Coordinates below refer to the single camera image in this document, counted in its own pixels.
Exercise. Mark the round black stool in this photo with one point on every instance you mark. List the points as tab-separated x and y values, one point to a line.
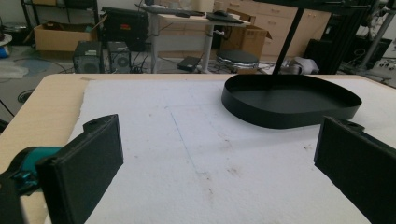
238	59

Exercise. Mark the white standing desk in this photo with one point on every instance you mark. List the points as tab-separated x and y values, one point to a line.
186	37

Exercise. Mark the open cardboard box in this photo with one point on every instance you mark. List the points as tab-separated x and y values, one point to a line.
63	37

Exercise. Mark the black oval tray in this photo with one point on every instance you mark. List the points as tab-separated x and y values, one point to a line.
289	104

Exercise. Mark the grey metal stand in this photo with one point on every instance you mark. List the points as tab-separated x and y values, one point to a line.
375	39

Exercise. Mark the light wooden cabinet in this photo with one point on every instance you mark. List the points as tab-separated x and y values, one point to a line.
280	28

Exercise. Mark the grey computer tower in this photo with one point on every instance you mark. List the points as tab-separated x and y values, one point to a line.
119	57

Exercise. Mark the black computer tower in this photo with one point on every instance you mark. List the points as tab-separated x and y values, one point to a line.
88	57

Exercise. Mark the black mouse pad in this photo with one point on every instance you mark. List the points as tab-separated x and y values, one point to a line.
224	18

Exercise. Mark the black flat device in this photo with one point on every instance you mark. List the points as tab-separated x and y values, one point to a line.
188	63

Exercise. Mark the white foam mat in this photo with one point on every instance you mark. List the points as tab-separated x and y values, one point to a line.
218	155

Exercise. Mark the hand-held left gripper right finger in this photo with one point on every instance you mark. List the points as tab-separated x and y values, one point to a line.
358	165

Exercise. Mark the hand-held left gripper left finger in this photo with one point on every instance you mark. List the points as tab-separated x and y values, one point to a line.
81	168

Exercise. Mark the black metal shelf rack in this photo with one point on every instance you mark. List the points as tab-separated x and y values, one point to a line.
60	14

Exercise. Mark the black keyboard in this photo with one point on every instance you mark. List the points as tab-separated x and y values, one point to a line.
170	11

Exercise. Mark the black equipment case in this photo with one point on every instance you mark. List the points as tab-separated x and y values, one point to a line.
125	28

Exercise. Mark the black computer mouse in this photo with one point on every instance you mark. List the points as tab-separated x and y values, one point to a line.
221	13

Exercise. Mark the brown cardboard box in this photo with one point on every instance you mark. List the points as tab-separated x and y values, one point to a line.
246	39

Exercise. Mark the black slanted stand pole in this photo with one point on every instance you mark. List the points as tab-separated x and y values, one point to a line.
289	37

